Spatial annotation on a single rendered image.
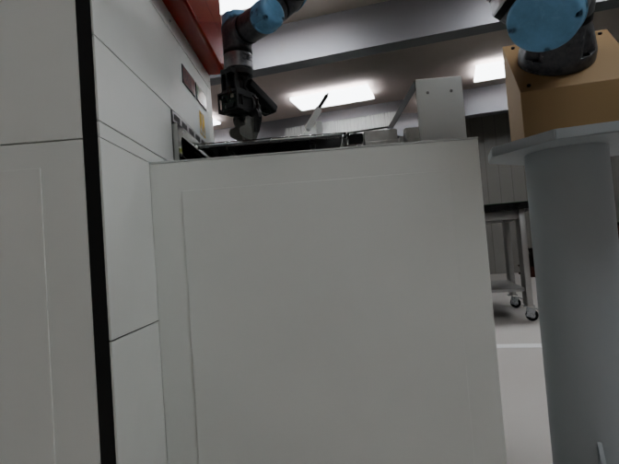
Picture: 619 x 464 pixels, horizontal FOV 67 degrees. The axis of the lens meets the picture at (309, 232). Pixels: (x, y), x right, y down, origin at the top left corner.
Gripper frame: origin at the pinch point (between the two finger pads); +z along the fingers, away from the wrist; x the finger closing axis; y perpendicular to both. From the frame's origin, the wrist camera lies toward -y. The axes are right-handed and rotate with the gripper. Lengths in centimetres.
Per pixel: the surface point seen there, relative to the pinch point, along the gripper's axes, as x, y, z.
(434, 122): 50, 0, 5
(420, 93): 48.6, 1.1, -1.6
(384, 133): 34.0, -10.9, 1.7
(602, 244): 76, -17, 32
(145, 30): 6.4, 34.8, -17.7
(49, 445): 12, 59, 54
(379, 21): -115, -325, -193
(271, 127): -455, -552, -201
